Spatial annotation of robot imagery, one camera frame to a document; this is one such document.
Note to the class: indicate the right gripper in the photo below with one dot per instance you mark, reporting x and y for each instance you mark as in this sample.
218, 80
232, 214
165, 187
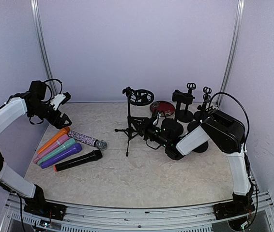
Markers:
143, 126

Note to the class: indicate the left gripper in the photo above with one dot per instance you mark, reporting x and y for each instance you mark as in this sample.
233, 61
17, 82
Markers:
59, 124

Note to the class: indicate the orange microphone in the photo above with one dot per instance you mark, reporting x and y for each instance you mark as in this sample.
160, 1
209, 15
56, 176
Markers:
60, 133

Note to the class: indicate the pink microphone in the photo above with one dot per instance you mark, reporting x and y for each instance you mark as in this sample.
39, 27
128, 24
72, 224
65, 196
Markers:
51, 147

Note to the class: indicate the teal microphone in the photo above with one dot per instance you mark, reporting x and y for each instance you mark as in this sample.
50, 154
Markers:
58, 150

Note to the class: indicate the black tripod microphone stand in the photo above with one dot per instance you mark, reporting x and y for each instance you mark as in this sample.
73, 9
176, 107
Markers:
140, 97

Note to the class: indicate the purple microphone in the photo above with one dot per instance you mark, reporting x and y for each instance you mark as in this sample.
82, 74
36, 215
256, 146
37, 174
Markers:
73, 149

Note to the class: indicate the glitter microphone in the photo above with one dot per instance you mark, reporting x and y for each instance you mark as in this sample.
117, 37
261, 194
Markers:
99, 144

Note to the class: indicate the black microphone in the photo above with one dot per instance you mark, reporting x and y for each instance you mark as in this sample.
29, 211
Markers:
89, 157

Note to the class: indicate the black desk stand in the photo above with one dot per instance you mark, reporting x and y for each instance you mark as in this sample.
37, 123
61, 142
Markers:
191, 87

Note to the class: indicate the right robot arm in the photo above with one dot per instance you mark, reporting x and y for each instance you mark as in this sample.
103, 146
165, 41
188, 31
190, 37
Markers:
227, 133

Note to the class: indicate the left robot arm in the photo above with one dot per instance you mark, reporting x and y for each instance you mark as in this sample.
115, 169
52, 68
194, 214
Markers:
32, 103

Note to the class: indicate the red patterned coaster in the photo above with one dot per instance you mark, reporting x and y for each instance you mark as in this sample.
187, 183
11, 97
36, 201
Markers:
163, 106

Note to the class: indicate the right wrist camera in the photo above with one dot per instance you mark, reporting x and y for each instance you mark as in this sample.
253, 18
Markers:
155, 116

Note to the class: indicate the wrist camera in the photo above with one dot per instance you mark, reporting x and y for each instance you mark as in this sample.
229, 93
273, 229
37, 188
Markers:
155, 116
60, 99

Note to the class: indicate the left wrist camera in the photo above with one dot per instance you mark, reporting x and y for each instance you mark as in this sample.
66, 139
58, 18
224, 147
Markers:
60, 99

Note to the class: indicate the left aluminium frame post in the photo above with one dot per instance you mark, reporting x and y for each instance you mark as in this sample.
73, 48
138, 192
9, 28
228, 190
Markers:
40, 36

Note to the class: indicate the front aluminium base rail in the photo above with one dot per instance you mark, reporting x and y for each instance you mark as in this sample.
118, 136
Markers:
84, 218

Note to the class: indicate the aluminium corner frame post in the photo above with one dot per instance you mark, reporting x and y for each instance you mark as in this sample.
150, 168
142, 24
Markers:
233, 46

